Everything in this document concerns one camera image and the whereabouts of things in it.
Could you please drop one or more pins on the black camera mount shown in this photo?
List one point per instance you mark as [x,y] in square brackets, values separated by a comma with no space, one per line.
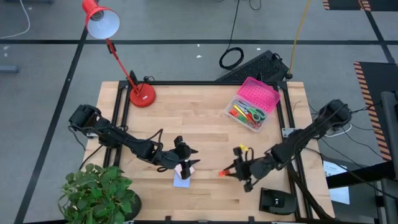
[276,202]

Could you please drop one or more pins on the black stand beam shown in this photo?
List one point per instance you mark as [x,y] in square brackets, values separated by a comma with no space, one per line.
[357,175]

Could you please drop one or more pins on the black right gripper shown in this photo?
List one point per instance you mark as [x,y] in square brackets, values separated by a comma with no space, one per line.
[253,168]

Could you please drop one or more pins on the white paper sheet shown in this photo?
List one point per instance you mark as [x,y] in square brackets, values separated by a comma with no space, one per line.
[332,169]

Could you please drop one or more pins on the clear pencil box pink lid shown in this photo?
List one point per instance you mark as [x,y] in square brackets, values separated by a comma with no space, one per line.
[261,93]

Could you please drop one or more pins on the grey metal post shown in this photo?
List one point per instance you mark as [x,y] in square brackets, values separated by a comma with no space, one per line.
[390,130]

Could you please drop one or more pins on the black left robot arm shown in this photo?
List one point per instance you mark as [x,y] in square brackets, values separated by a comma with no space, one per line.
[124,140]

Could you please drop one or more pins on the black keyboard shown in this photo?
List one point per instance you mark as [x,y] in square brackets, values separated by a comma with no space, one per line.
[261,67]

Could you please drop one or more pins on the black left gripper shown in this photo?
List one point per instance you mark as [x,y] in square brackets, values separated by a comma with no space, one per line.
[178,157]

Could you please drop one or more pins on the black hazard-striped floor mat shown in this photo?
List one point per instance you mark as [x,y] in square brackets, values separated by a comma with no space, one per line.
[377,81]
[342,3]
[382,3]

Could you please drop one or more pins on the lavender sticky note pad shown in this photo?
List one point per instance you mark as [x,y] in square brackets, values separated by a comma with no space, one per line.
[182,183]

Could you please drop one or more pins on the black aluminium table frame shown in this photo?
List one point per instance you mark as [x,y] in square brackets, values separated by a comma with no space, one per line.
[217,82]

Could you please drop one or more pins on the pink sticky note pad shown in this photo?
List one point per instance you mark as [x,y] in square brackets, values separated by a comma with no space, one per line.
[177,170]

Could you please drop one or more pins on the yellow highlighter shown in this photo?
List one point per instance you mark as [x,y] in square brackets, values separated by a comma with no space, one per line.
[239,109]

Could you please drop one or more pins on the green potted plant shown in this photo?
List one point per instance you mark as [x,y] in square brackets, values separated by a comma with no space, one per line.
[96,193]

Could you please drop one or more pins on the grey metal base plate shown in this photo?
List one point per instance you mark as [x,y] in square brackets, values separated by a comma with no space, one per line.
[288,132]

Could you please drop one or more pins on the orange eraser black print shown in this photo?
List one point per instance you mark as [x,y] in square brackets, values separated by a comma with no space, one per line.
[221,173]

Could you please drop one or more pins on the small orange eraser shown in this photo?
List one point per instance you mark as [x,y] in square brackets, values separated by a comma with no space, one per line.
[234,113]

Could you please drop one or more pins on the grey floor bar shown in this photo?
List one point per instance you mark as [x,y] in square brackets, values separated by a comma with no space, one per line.
[7,68]

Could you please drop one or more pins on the red desk lamp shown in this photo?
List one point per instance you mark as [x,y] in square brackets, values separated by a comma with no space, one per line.
[143,96]

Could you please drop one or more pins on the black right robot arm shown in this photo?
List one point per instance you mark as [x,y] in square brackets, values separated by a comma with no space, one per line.
[304,137]

